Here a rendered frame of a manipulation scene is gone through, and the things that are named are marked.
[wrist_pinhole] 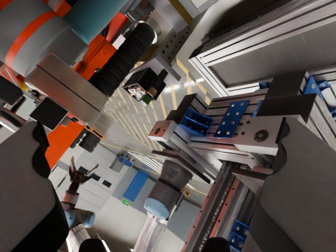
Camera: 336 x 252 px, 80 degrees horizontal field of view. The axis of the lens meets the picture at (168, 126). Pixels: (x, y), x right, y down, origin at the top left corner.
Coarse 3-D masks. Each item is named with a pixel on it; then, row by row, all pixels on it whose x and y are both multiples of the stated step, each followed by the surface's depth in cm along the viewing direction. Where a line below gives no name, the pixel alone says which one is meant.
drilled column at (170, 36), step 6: (180, 30) 128; (186, 30) 130; (168, 36) 125; (174, 36) 128; (180, 36) 128; (186, 36) 130; (162, 42) 128; (168, 42) 123; (174, 42) 125; (180, 42) 136; (162, 48) 121; (168, 48) 123; (174, 48) 125; (162, 54) 121; (168, 54) 123; (174, 54) 125; (168, 60) 123
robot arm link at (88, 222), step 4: (76, 208) 102; (84, 212) 98; (88, 212) 100; (92, 212) 101; (84, 216) 96; (88, 216) 98; (92, 216) 100; (84, 220) 96; (88, 220) 97; (92, 220) 101; (84, 224) 97; (88, 224) 97
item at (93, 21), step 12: (84, 0) 53; (96, 0) 54; (108, 0) 56; (120, 0) 59; (72, 12) 52; (84, 12) 53; (96, 12) 54; (108, 12) 57; (72, 24) 51; (84, 24) 53; (96, 24) 55; (84, 36) 53
